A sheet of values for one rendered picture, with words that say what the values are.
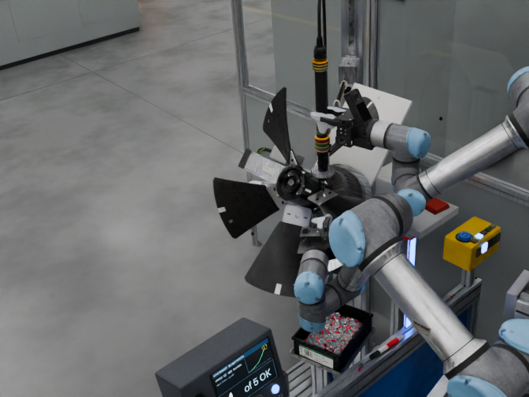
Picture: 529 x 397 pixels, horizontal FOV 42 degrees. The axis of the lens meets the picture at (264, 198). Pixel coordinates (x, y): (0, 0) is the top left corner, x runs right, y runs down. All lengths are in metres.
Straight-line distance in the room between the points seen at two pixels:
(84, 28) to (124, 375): 4.96
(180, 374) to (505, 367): 0.68
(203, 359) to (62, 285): 2.51
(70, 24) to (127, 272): 4.12
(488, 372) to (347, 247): 0.39
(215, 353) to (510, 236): 1.48
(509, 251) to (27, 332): 2.37
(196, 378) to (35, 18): 6.22
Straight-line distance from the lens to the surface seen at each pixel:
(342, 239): 1.55
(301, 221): 2.23
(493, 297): 2.94
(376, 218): 1.56
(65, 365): 3.52
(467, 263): 2.22
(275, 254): 2.21
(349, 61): 2.65
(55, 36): 7.58
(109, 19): 7.81
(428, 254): 3.04
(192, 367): 1.55
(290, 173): 2.21
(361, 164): 2.41
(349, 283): 1.90
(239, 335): 1.61
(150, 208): 4.52
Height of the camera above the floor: 2.33
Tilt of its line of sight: 31 degrees down
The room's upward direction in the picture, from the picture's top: 4 degrees counter-clockwise
